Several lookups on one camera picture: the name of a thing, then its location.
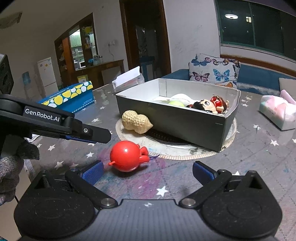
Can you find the white plush rabbit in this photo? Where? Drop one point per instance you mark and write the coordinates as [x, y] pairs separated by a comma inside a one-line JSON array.
[[182, 98]]

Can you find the round woven placemat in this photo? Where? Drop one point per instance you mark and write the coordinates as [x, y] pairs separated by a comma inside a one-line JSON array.
[[165, 151]]

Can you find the red round toy figure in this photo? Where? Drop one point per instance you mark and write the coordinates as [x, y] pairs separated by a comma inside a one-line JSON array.
[[126, 156]]

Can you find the wooden sideboard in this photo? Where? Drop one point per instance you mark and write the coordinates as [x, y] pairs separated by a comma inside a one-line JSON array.
[[94, 73]]

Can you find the blue sofa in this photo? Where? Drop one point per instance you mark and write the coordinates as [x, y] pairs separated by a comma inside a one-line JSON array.
[[251, 79]]

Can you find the grey cardboard storage box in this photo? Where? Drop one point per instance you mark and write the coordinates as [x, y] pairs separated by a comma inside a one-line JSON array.
[[198, 127]]

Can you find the white refrigerator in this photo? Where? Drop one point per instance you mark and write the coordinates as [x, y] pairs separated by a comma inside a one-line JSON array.
[[47, 76]]

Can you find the grey gloved left hand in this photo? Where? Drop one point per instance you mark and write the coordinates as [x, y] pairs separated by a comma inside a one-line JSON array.
[[15, 151]]

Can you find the pastel tissue pack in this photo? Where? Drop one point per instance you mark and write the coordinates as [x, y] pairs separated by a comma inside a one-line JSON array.
[[279, 109]]

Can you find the green round toy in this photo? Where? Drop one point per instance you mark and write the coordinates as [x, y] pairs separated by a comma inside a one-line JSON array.
[[176, 103]]

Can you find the red dress doll figure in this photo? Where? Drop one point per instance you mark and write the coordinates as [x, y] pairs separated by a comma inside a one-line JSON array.
[[216, 105]]

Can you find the white open paper box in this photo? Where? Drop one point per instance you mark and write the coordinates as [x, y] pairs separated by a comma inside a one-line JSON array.
[[128, 79]]

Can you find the beige peanut toy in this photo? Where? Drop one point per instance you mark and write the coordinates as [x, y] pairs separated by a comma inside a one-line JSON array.
[[132, 121]]

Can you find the grey cushion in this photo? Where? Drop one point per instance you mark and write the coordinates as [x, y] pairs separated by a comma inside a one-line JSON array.
[[289, 85]]

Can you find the blue yellow tissue box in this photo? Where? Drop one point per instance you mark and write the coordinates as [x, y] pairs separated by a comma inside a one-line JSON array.
[[72, 99]]

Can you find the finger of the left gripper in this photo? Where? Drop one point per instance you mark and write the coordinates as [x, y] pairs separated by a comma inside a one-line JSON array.
[[73, 129]]

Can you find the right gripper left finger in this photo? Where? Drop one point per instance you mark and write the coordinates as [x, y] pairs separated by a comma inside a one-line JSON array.
[[91, 174]]

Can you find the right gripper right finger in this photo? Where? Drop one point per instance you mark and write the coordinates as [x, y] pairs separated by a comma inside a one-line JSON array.
[[205, 174]]

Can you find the wooden display cabinet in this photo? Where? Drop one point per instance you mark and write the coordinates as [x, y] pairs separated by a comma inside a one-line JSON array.
[[74, 48]]

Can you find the butterfly print pillow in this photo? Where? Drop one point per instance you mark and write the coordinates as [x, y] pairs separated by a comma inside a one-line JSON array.
[[214, 70]]

